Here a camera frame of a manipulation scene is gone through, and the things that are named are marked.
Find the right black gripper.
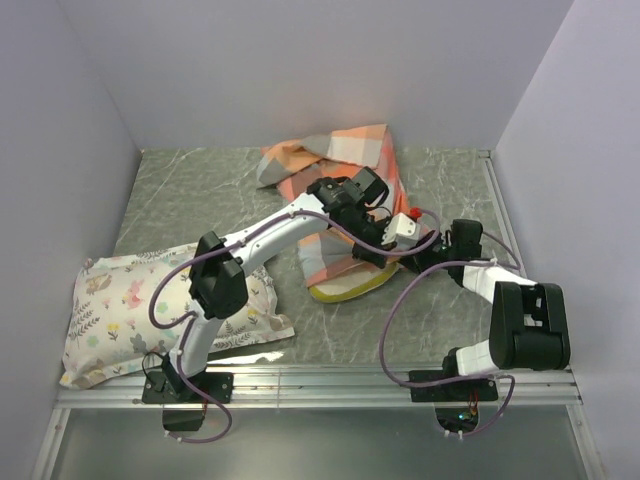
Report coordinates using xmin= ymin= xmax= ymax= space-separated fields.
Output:
xmin=394 ymin=229 xmax=457 ymax=276

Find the white pillow yellow edge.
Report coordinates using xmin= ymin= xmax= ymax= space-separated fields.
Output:
xmin=308 ymin=263 xmax=399 ymax=304

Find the plaid orange blue pillowcase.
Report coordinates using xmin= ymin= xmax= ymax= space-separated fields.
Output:
xmin=256 ymin=124 xmax=411 ymax=288

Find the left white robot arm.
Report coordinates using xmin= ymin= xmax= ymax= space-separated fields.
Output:
xmin=146 ymin=167 xmax=401 ymax=402

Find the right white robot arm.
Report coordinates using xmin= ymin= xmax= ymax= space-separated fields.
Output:
xmin=401 ymin=219 xmax=571 ymax=400

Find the floral animal print pillow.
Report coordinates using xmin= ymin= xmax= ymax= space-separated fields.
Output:
xmin=59 ymin=243 xmax=295 ymax=390

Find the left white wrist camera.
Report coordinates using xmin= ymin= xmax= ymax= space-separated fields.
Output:
xmin=381 ymin=213 xmax=424 ymax=251

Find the aluminium side rail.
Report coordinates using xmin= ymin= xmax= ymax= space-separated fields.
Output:
xmin=477 ymin=149 xmax=556 ymax=366

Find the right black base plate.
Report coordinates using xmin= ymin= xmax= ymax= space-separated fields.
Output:
xmin=408 ymin=370 xmax=498 ymax=403

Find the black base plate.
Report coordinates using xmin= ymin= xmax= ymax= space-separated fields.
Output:
xmin=408 ymin=370 xmax=498 ymax=403
xmin=141 ymin=370 xmax=234 ymax=405

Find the aluminium front rail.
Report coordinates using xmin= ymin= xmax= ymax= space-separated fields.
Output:
xmin=54 ymin=364 xmax=582 ymax=409

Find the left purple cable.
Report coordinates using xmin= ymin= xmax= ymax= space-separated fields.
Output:
xmin=148 ymin=207 xmax=444 ymax=444

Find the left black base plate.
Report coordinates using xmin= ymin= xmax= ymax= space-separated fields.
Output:
xmin=141 ymin=370 xmax=234 ymax=405

